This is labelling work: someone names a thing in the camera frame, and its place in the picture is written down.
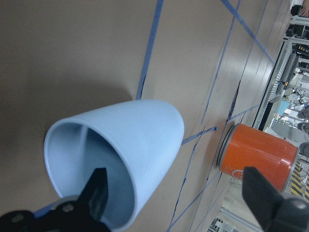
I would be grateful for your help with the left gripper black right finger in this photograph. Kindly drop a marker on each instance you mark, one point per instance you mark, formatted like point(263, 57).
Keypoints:
point(275, 212)

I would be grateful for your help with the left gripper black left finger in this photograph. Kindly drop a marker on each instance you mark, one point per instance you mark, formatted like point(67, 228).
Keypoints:
point(82, 213)

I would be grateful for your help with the light blue plastic cup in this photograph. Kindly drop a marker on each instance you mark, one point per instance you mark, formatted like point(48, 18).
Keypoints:
point(135, 141)

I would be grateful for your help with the orange metal can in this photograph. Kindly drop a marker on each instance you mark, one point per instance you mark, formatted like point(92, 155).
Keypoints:
point(244, 146)

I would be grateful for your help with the aluminium frame structure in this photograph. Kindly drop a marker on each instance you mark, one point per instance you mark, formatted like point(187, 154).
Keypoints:
point(294, 53)

